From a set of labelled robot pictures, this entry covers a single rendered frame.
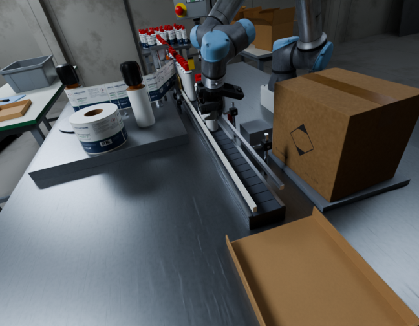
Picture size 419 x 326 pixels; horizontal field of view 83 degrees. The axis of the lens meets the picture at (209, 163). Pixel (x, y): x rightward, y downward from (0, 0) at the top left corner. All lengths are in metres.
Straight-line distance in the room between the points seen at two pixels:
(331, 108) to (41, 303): 0.83
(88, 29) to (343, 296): 5.18
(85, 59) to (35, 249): 4.71
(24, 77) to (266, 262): 2.83
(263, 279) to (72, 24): 5.12
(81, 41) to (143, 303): 5.01
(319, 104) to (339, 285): 0.42
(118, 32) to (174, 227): 4.77
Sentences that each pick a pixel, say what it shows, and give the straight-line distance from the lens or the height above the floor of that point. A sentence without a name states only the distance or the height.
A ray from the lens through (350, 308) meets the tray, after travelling 0.62.
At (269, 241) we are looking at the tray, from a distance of 0.67.
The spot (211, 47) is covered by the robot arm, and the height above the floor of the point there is 1.26.
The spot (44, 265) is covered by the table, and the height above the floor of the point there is 0.83.
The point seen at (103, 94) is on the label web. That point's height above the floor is 1.02.
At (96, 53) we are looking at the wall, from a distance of 5.34.
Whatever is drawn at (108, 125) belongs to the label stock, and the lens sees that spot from 1.07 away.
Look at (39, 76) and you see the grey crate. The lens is 3.02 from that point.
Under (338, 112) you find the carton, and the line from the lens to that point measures 0.64.
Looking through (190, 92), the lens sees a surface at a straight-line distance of 1.40.
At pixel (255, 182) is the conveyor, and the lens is 0.76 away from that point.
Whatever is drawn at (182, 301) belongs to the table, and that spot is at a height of 0.83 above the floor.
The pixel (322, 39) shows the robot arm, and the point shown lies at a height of 1.17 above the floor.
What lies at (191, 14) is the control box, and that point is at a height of 1.30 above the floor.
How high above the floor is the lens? 1.38
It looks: 35 degrees down
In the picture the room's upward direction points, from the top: 9 degrees counter-clockwise
